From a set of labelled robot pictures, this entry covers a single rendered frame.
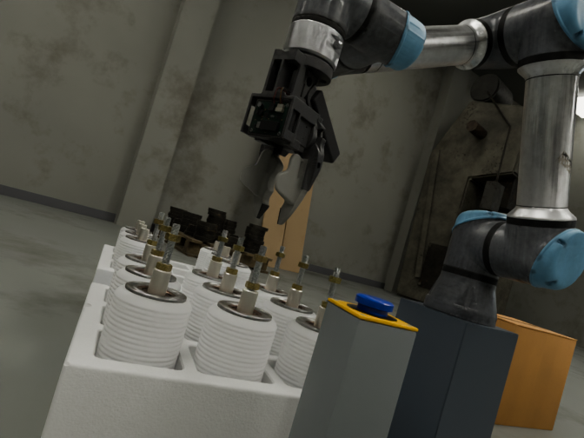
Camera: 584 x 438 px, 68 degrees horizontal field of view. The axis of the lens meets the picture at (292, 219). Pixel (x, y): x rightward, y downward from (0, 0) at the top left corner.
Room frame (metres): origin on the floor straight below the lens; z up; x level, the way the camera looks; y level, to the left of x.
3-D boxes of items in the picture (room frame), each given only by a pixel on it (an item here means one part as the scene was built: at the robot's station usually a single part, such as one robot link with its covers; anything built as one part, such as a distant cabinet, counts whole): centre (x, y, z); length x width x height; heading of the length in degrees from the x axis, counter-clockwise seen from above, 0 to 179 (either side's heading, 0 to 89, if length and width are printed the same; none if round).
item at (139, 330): (0.54, 0.14, 0.16); 0.10 x 0.10 x 0.18
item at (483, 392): (0.96, -0.41, 0.15); 0.18 x 0.18 x 0.30; 30
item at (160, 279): (0.54, 0.14, 0.26); 0.02 x 0.02 x 0.03
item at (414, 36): (0.63, -0.04, 0.69); 0.11 x 0.11 x 0.08; 28
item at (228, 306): (0.59, 0.03, 0.25); 0.08 x 0.08 x 0.01
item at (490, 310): (0.96, -0.41, 0.35); 0.15 x 0.15 x 0.10
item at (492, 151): (5.01, -2.10, 1.40); 1.42 x 1.27 x 2.80; 30
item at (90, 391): (0.70, 0.07, 0.09); 0.39 x 0.39 x 0.18; 21
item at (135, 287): (0.54, 0.14, 0.25); 0.08 x 0.08 x 0.01
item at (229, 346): (0.59, 0.03, 0.16); 0.10 x 0.10 x 0.18
